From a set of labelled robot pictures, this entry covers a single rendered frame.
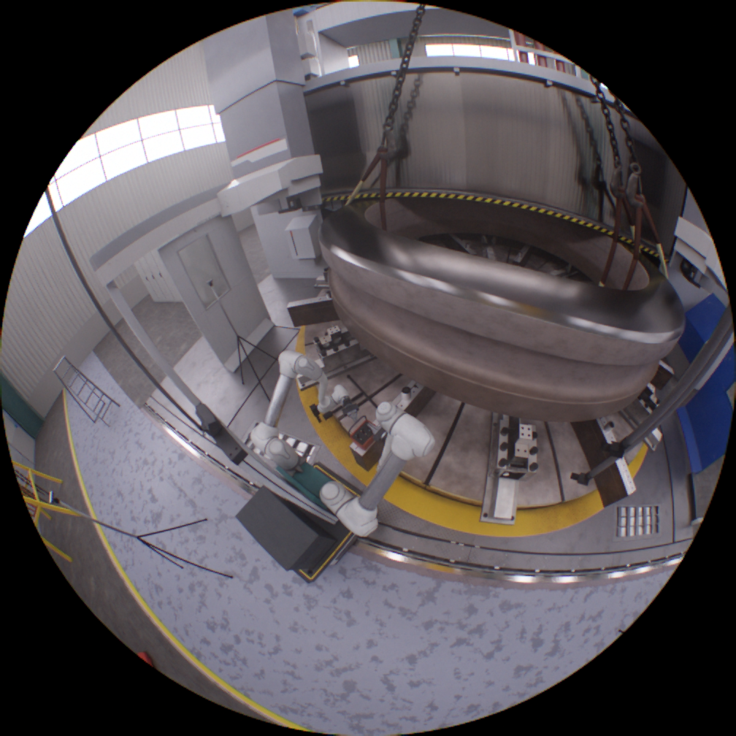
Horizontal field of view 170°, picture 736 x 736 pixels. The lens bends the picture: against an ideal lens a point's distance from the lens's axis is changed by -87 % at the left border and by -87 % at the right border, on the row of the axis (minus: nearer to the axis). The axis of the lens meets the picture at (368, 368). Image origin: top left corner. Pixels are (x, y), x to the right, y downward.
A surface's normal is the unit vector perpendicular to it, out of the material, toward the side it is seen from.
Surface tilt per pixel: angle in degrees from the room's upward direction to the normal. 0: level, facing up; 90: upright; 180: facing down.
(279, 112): 90
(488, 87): 90
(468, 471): 0
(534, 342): 90
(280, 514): 0
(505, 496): 0
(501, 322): 90
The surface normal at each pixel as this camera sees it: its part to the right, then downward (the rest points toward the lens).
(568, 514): -0.12, -0.67
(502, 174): -0.36, 0.72
